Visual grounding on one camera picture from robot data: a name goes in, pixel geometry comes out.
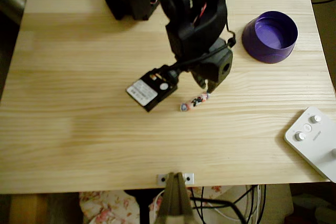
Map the pink candy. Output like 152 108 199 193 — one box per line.
180 91 210 112

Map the purple bowl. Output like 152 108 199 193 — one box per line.
241 10 299 65

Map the table clamp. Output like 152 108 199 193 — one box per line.
156 172 195 224

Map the black stand pole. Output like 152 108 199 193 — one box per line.
124 189 151 224

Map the floral cushion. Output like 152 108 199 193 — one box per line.
79 186 224 224

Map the white control box with knobs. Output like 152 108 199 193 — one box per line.
283 106 336 184

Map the white screw bracket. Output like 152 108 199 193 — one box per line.
156 173 195 185

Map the thick black cable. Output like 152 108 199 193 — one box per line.
190 195 248 224

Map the thin black cable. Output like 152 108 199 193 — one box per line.
230 184 267 224

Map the white cable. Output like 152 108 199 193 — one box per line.
209 184 261 222

